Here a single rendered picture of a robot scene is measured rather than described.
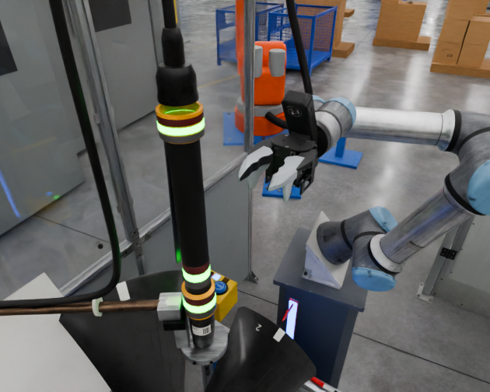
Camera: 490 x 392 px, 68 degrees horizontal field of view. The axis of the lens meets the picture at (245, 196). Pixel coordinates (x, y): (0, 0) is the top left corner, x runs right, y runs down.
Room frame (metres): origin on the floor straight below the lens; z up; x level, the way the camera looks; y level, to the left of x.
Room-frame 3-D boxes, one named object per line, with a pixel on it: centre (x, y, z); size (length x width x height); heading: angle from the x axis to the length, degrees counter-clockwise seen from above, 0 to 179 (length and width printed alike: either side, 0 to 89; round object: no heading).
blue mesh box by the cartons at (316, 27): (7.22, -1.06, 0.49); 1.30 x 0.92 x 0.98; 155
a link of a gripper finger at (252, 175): (0.50, -0.01, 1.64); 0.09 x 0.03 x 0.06; 137
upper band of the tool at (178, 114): (0.32, 0.06, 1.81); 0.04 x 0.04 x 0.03
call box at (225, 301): (0.78, 0.12, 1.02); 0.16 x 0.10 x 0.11; 58
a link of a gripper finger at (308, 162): (0.51, -0.09, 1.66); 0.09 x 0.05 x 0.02; 158
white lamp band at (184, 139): (0.32, 0.06, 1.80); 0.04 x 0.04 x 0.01
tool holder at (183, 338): (0.32, 0.07, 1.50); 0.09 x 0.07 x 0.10; 93
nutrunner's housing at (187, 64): (0.32, 0.06, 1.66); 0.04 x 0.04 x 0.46
